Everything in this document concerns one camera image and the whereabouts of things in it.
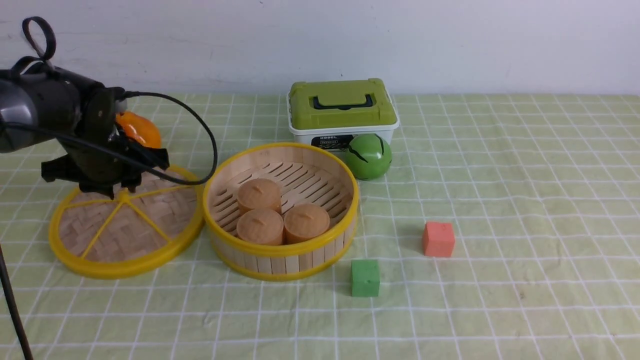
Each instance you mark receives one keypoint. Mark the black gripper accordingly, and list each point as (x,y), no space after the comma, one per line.
(99,156)

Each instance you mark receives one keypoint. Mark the yellow woven bamboo steamer lid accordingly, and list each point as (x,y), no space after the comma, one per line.
(133,233)

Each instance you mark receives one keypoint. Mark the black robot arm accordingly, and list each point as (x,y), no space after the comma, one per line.
(40,105)

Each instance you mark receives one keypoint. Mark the yellow bamboo steamer basket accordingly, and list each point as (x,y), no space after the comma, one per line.
(305,174)

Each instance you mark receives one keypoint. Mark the orange toy pear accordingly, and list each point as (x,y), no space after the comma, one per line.
(140,129)

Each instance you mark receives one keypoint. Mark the brown steamed bun back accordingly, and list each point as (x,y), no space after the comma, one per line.
(258,193)

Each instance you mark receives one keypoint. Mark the brown steamed bun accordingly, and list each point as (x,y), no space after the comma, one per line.
(258,193)
(305,221)
(262,226)

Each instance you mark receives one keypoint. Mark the brown steamed bun front left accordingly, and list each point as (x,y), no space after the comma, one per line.
(262,226)

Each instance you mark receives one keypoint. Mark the brown steamed bun front right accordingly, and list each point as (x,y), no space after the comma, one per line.
(305,221)

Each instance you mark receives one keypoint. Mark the green lidded plastic storage box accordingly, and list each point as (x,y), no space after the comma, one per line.
(329,114)

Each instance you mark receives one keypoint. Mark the green toy ball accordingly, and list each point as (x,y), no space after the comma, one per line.
(368,156)

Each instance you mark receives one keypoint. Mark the green foam cube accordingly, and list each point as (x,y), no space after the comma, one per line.
(364,278)

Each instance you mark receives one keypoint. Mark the red foam cube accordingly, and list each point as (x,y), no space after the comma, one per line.
(438,239)

